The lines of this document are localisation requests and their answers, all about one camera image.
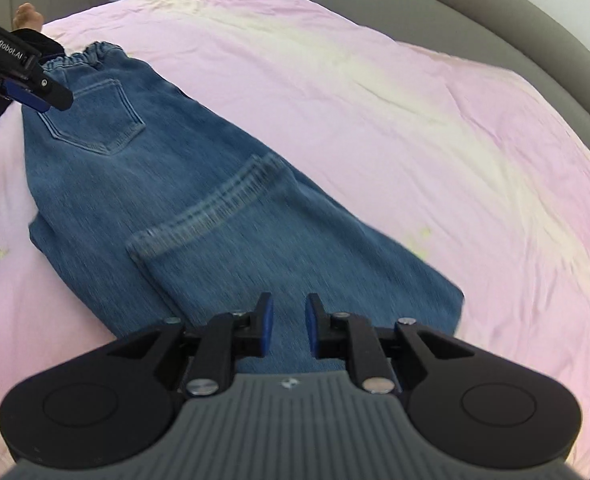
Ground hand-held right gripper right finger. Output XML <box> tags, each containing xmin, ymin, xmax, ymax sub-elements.
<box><xmin>305</xmin><ymin>292</ymin><xmax>476</xmax><ymax>396</ymax></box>

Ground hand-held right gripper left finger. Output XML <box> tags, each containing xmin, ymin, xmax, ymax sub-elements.
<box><xmin>106</xmin><ymin>291</ymin><xmax>275</xmax><ymax>399</ymax></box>

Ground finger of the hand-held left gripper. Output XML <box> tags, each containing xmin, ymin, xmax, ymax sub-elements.
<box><xmin>0</xmin><ymin>69</ymin><xmax>74</xmax><ymax>112</ymax></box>

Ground blue denim pants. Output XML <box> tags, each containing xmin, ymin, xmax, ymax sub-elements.
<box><xmin>22</xmin><ymin>42</ymin><xmax>466</xmax><ymax>377</ymax></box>

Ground person's bare foot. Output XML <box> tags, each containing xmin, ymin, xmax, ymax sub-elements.
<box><xmin>11</xmin><ymin>2</ymin><xmax>44</xmax><ymax>32</ymax></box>

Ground pink floral quilt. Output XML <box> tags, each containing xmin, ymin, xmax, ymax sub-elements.
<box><xmin>0</xmin><ymin>0</ymin><xmax>590</xmax><ymax>480</ymax></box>

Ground grey upholstered headboard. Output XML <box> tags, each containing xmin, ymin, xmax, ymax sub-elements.
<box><xmin>272</xmin><ymin>0</ymin><xmax>590</xmax><ymax>162</ymax></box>

